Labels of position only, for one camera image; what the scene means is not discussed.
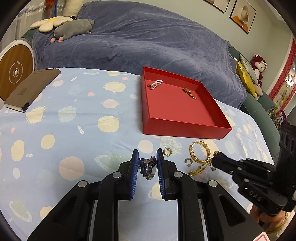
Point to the gold wristwatch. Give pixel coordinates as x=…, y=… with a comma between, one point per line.
x=189, y=93

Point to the right hand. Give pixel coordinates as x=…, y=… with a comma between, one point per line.
x=275, y=223

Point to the green sofa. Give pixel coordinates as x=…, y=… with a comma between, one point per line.
x=258, y=109

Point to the framed wall picture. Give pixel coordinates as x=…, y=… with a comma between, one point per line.
x=221, y=5
x=243, y=14

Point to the brown notebook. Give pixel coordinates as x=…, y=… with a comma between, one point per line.
x=25, y=94

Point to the red cardboard tray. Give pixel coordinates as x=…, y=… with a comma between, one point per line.
x=168, y=111

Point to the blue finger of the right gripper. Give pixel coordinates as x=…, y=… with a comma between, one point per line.
x=225, y=163

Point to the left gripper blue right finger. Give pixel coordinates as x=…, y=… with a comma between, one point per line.
x=161, y=173

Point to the gold hoop earring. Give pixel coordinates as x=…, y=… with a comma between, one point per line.
x=167, y=152
x=188, y=162

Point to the flower-shaped cushion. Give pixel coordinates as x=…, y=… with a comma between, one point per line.
x=46, y=25

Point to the red monkey plush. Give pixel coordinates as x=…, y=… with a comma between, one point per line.
x=259, y=65

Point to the silver blue-dial wristwatch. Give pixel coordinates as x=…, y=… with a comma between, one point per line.
x=148, y=167

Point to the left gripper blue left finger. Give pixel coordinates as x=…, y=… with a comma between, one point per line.
x=133, y=170

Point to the yellow pillow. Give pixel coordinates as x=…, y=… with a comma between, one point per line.
x=246, y=79

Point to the dark blue blanket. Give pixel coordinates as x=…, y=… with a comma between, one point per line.
x=127, y=36

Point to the red bow curtain tie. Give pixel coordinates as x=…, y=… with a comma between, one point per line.
x=49, y=3

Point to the blue planet-print bedsheet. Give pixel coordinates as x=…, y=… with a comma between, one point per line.
x=81, y=127

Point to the grey green pillow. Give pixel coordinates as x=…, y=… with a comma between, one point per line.
x=249, y=69

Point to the grey plush toy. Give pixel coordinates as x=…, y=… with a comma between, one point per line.
x=72, y=28

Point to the round wooden white device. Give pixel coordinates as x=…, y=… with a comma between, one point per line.
x=17, y=63

